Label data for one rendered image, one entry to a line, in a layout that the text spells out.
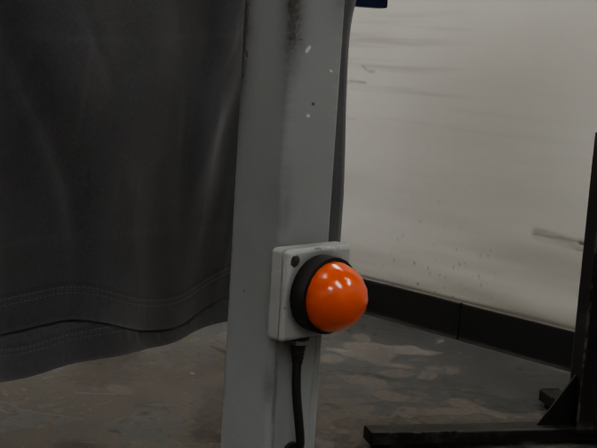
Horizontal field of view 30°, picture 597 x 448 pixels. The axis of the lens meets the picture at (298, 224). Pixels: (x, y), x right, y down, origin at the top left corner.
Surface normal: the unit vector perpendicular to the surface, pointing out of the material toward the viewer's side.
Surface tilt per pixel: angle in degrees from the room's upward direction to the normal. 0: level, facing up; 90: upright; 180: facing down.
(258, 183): 90
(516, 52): 90
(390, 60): 90
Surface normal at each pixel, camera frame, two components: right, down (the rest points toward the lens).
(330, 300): -0.05, -0.02
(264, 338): -0.72, 0.06
